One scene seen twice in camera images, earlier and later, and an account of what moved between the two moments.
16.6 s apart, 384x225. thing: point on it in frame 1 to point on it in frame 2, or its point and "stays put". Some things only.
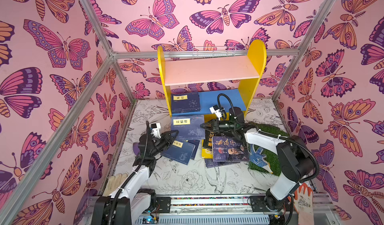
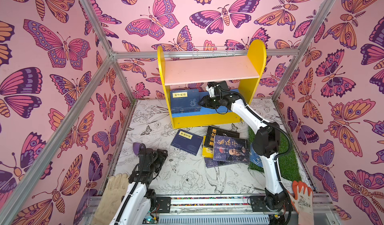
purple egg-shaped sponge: (136, 148) stays put
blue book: (188, 126) to (179, 110)
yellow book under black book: (207, 152) stays put
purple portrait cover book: (229, 149) stays put
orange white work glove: (303, 201) stays put
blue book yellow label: (180, 151) to (183, 98)
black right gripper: (215, 126) to (205, 101)
